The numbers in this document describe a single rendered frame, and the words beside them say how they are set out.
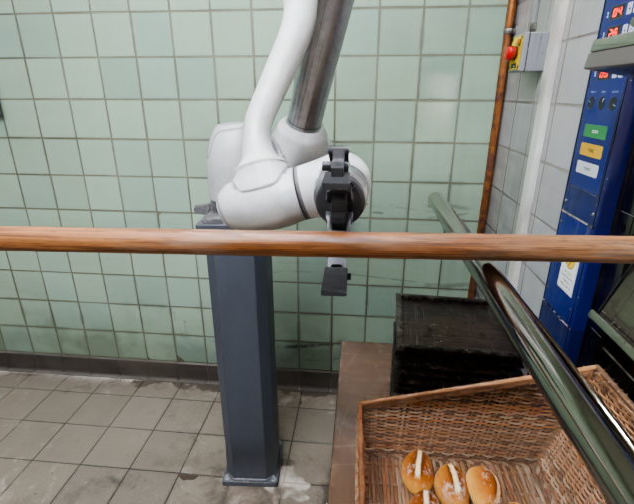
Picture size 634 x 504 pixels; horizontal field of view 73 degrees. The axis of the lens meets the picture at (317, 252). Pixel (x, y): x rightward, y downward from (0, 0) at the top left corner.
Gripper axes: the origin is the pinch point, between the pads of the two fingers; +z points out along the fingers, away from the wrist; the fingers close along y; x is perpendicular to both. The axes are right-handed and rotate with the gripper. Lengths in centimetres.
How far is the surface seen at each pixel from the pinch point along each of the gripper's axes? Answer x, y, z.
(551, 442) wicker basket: -45, 54, -28
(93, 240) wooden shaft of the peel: 27.9, 0.5, 1.9
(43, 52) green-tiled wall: 120, -30, -127
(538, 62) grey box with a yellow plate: -53, -24, -89
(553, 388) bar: -15.7, 3.2, 21.1
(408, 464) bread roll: -15, 56, -22
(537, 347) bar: -16.2, 2.7, 16.9
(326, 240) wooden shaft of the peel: 0.9, -0.1, 1.3
